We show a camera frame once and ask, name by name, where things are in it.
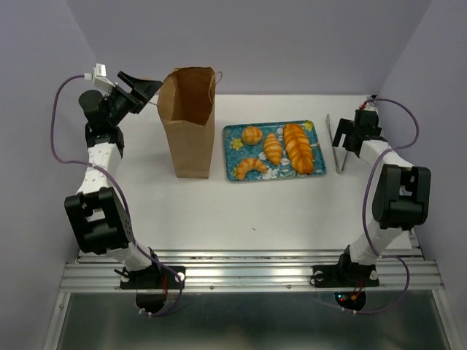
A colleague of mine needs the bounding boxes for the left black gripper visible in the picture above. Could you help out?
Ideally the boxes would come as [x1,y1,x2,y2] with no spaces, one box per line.
[107,72,162,127]

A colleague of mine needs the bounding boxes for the metal tongs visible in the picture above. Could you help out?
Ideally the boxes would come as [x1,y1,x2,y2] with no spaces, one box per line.
[325,114,348,174]

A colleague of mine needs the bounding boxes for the brown paper bag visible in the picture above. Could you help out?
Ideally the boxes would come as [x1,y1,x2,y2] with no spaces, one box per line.
[157,66,217,179]

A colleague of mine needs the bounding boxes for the long braided fake bread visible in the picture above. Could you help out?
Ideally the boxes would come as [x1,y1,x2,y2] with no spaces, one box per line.
[283,123,314,175]

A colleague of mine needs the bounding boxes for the round fake bread roll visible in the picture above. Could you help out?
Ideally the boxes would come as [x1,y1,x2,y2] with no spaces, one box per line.
[241,126,263,146]

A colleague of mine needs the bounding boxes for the curved fake croissant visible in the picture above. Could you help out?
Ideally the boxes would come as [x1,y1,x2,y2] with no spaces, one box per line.
[236,157,268,181]

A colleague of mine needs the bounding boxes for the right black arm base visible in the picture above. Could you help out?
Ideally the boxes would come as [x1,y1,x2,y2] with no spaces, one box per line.
[309,254,379,289]

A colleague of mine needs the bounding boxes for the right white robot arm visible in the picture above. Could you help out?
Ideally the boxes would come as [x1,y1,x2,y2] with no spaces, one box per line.
[332,109,431,284]

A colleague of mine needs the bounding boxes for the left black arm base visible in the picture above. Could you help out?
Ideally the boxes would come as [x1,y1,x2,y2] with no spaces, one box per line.
[114,263,180,290]

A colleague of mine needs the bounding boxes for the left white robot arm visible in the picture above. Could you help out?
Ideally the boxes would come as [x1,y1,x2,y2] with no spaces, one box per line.
[64,64,163,287]

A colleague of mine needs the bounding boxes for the teal floral tray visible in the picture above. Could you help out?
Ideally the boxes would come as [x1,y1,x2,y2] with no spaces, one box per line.
[223,120,327,182]

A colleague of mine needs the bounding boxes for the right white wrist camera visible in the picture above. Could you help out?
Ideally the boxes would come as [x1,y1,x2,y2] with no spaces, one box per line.
[358,98,377,112]

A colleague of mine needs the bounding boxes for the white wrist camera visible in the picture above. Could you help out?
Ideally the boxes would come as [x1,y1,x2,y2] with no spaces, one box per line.
[92,63,115,93]
[358,98,377,112]

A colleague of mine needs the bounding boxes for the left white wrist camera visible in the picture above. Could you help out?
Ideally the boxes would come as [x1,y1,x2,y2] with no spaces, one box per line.
[92,63,115,93]

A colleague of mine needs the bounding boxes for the aluminium mounting rail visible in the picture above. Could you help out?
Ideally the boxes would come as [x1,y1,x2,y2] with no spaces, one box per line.
[59,248,444,293]

